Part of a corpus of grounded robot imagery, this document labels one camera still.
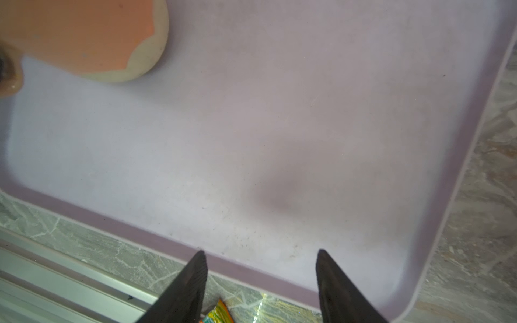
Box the lavender plastic tray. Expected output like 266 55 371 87
1 1 516 322

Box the peach pink mug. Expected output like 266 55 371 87
1 0 170 98

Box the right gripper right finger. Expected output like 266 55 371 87
316 249 387 323

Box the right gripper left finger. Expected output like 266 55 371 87
137 250 208 323

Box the aluminium front rail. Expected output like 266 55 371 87
1 229 158 322

